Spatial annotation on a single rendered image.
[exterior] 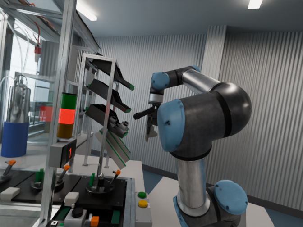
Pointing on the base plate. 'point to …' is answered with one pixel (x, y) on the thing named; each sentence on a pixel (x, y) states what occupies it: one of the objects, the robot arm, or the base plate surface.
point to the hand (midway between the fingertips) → (145, 139)
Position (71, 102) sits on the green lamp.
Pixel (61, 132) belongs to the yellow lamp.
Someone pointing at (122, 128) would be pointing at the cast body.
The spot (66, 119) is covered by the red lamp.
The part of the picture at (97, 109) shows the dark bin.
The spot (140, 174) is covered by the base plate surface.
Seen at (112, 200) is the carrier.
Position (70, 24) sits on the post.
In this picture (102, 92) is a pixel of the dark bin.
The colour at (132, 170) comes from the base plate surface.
